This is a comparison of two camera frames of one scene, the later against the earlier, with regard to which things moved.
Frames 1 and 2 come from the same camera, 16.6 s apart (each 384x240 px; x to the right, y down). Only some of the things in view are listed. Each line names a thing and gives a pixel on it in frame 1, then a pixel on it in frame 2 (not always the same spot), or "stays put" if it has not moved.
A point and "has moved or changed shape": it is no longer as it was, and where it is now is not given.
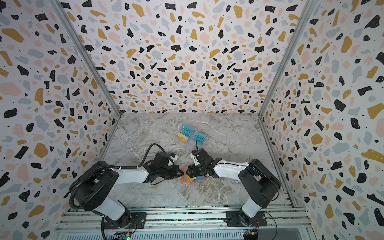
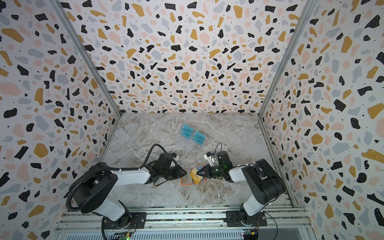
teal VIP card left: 187,130 stays put
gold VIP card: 181,137 has moved or changed shape
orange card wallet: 186,178 stays put
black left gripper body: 169,172 stays put
